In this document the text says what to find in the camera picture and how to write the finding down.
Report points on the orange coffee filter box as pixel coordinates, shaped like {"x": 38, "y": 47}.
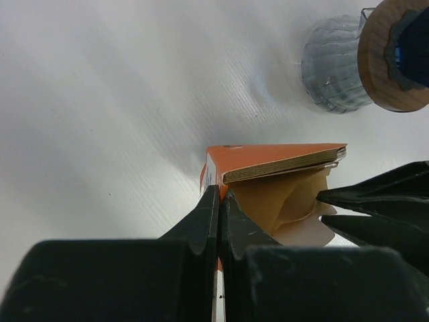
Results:
{"x": 308, "y": 232}

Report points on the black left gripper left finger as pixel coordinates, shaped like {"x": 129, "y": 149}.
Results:
{"x": 171, "y": 278}

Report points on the single brown paper filter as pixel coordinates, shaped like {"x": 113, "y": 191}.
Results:
{"x": 301, "y": 189}

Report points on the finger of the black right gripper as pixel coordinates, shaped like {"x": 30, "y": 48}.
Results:
{"x": 410, "y": 242}
{"x": 401, "y": 191}

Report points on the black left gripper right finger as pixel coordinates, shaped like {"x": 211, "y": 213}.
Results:
{"x": 265, "y": 281}

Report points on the blue plastic coffee dripper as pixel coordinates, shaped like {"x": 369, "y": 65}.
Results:
{"x": 411, "y": 47}

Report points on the grey glass coffee server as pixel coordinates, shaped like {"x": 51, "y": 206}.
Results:
{"x": 329, "y": 65}

